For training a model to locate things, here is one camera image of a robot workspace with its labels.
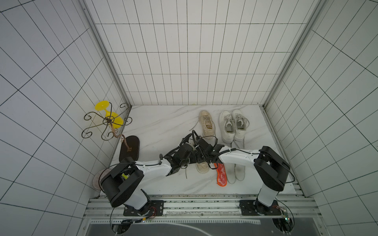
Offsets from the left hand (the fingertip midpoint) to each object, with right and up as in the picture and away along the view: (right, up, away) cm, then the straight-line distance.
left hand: (195, 157), depth 87 cm
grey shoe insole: (+21, -9, -2) cm, 23 cm away
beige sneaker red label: (+4, -4, -6) cm, 8 cm away
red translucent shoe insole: (+15, -10, -4) cm, 18 cm away
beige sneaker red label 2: (+8, +23, +13) cm, 27 cm away
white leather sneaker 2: (+31, +21, +10) cm, 39 cm away
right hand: (+1, +2, +4) cm, 5 cm away
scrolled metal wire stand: (-41, +17, -22) cm, 49 cm away
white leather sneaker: (+22, +18, +10) cm, 30 cm away
